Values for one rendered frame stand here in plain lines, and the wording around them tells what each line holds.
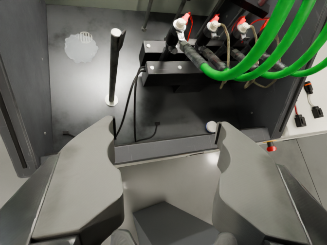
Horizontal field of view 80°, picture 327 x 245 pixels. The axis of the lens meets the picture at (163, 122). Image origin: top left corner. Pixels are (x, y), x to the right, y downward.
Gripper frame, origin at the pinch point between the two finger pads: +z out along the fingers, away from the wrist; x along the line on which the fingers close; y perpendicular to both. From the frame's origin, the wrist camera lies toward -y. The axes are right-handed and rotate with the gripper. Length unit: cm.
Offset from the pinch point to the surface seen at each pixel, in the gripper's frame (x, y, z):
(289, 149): 123, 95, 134
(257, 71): 15.3, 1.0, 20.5
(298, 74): 29.1, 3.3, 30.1
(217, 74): 7.9, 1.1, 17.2
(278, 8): 10.3, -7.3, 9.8
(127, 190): -18, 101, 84
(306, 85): 47, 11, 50
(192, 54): 5.3, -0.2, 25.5
